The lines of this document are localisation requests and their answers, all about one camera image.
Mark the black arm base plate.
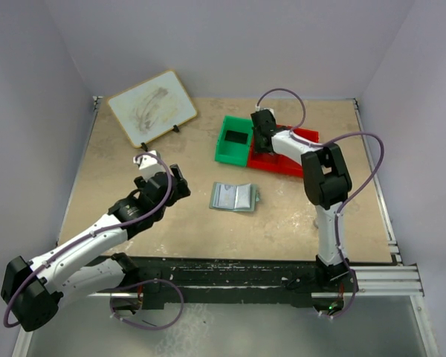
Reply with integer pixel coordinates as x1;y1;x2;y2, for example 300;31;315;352
110;253;358;311

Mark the black whiteboard stand clip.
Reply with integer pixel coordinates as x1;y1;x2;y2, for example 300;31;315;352
140;142;149;152

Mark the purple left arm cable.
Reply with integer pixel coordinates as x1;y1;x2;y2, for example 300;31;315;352
3;151;185;330

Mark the teal leather card holder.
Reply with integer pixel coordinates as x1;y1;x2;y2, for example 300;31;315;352
209;182;259;213

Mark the red double plastic bin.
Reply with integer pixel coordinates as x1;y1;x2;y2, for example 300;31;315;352
246;138;303;178

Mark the yellow framed whiteboard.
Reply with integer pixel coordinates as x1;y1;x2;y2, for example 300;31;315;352
107;70;198;148

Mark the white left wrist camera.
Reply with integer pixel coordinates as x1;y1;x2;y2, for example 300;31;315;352
133;150;163;179

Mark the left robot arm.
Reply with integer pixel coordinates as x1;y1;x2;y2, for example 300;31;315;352
0;163;190;332

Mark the grey card in sleeve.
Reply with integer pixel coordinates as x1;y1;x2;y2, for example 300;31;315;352
214;183;237;210

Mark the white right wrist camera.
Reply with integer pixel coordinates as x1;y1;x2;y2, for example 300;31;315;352
255;106;275;117

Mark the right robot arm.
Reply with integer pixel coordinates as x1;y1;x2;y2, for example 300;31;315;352
251;109;356;291

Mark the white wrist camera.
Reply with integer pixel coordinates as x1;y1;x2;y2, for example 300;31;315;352
255;106;275;117
133;150;163;179

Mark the aluminium frame rail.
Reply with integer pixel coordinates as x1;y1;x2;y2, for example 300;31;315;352
13;257;439;356

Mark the black card in green bin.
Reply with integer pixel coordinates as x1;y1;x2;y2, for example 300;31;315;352
224;130;248;145

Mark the green plastic bin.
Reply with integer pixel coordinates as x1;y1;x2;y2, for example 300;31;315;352
215;115;253;167

